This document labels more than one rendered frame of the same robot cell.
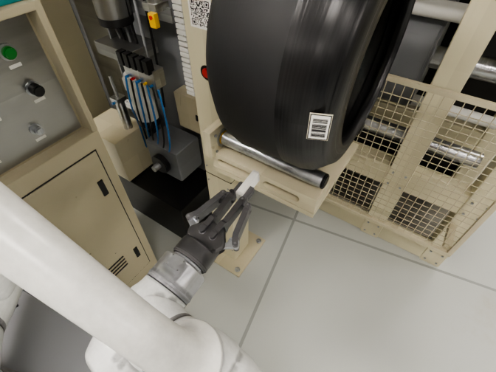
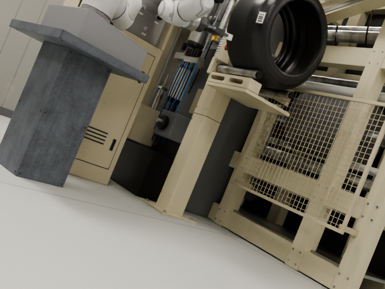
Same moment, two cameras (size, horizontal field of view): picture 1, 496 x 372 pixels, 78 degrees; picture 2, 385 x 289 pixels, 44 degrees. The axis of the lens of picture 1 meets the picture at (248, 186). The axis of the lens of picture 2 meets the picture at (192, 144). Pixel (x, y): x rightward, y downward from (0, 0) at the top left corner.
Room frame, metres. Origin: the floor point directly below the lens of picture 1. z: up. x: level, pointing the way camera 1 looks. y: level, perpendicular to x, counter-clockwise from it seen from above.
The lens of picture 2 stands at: (-1.85, -0.86, 0.39)
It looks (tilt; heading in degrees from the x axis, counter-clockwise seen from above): 1 degrees up; 19
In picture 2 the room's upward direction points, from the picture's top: 23 degrees clockwise
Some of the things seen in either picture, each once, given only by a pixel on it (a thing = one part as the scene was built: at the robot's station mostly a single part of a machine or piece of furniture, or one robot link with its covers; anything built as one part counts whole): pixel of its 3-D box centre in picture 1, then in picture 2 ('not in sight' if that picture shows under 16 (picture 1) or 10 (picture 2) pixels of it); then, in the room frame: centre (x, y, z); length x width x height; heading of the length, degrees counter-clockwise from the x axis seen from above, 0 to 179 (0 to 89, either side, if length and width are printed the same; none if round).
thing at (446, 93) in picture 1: (373, 158); (302, 149); (0.92, -0.51, 0.65); 0.90 x 0.02 x 0.70; 56
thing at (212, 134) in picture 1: (245, 114); (234, 78); (0.87, 0.01, 0.90); 0.40 x 0.03 x 0.10; 146
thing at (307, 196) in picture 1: (267, 172); (233, 82); (0.66, -0.06, 0.83); 0.36 x 0.09 x 0.06; 56
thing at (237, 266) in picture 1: (232, 245); (168, 210); (0.90, 0.08, 0.01); 0.27 x 0.27 x 0.02; 56
